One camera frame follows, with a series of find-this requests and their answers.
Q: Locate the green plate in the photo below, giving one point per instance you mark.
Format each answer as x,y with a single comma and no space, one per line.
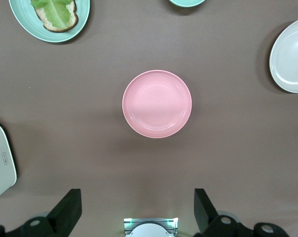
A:
22,19

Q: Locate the pink plate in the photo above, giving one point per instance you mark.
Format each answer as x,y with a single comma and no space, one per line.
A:
156,103

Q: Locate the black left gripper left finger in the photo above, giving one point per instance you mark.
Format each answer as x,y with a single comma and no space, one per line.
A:
64,212

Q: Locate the green lettuce leaf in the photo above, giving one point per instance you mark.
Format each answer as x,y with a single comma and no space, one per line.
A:
55,12

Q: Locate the toasted bread slice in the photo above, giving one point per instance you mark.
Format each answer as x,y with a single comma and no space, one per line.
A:
73,17

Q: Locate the green bowl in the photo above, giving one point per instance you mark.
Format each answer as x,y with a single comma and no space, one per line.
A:
187,2

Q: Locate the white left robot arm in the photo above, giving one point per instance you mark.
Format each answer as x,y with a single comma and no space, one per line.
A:
151,230

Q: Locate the beige plate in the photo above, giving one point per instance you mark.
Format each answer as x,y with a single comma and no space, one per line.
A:
290,59

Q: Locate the white pan with copper rim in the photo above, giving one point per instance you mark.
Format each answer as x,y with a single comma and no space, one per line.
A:
0,160

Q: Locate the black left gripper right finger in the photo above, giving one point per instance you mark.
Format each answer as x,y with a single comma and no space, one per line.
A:
208,214

